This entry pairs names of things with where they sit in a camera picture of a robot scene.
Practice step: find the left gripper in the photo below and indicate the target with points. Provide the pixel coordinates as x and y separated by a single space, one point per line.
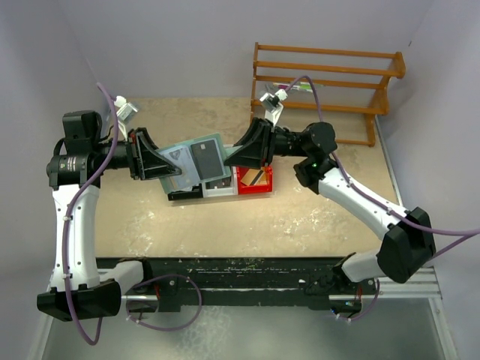
137 154

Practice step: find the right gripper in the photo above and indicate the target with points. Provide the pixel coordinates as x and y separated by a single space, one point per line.
267 142

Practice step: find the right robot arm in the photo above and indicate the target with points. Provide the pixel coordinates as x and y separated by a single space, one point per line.
407 242

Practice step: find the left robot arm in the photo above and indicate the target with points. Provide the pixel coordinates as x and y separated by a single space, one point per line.
74 171

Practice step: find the gold card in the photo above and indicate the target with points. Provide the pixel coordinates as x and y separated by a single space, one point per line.
254 177

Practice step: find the red bin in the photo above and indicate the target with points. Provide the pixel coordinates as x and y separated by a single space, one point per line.
246 190

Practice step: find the white bin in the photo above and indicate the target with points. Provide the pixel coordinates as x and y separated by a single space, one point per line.
223 187

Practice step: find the black bin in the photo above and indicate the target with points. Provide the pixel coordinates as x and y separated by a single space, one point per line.
193 193

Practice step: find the wooden shelf rack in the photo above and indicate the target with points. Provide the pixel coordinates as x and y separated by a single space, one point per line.
355 82

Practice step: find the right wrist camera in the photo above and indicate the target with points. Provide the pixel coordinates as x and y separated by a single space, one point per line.
273 105

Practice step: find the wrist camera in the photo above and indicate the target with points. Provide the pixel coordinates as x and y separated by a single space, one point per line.
125 111
273 105

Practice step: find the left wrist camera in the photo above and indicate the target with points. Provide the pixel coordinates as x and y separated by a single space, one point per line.
125 111

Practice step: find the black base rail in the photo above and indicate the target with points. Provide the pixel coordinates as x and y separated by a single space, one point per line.
317 283

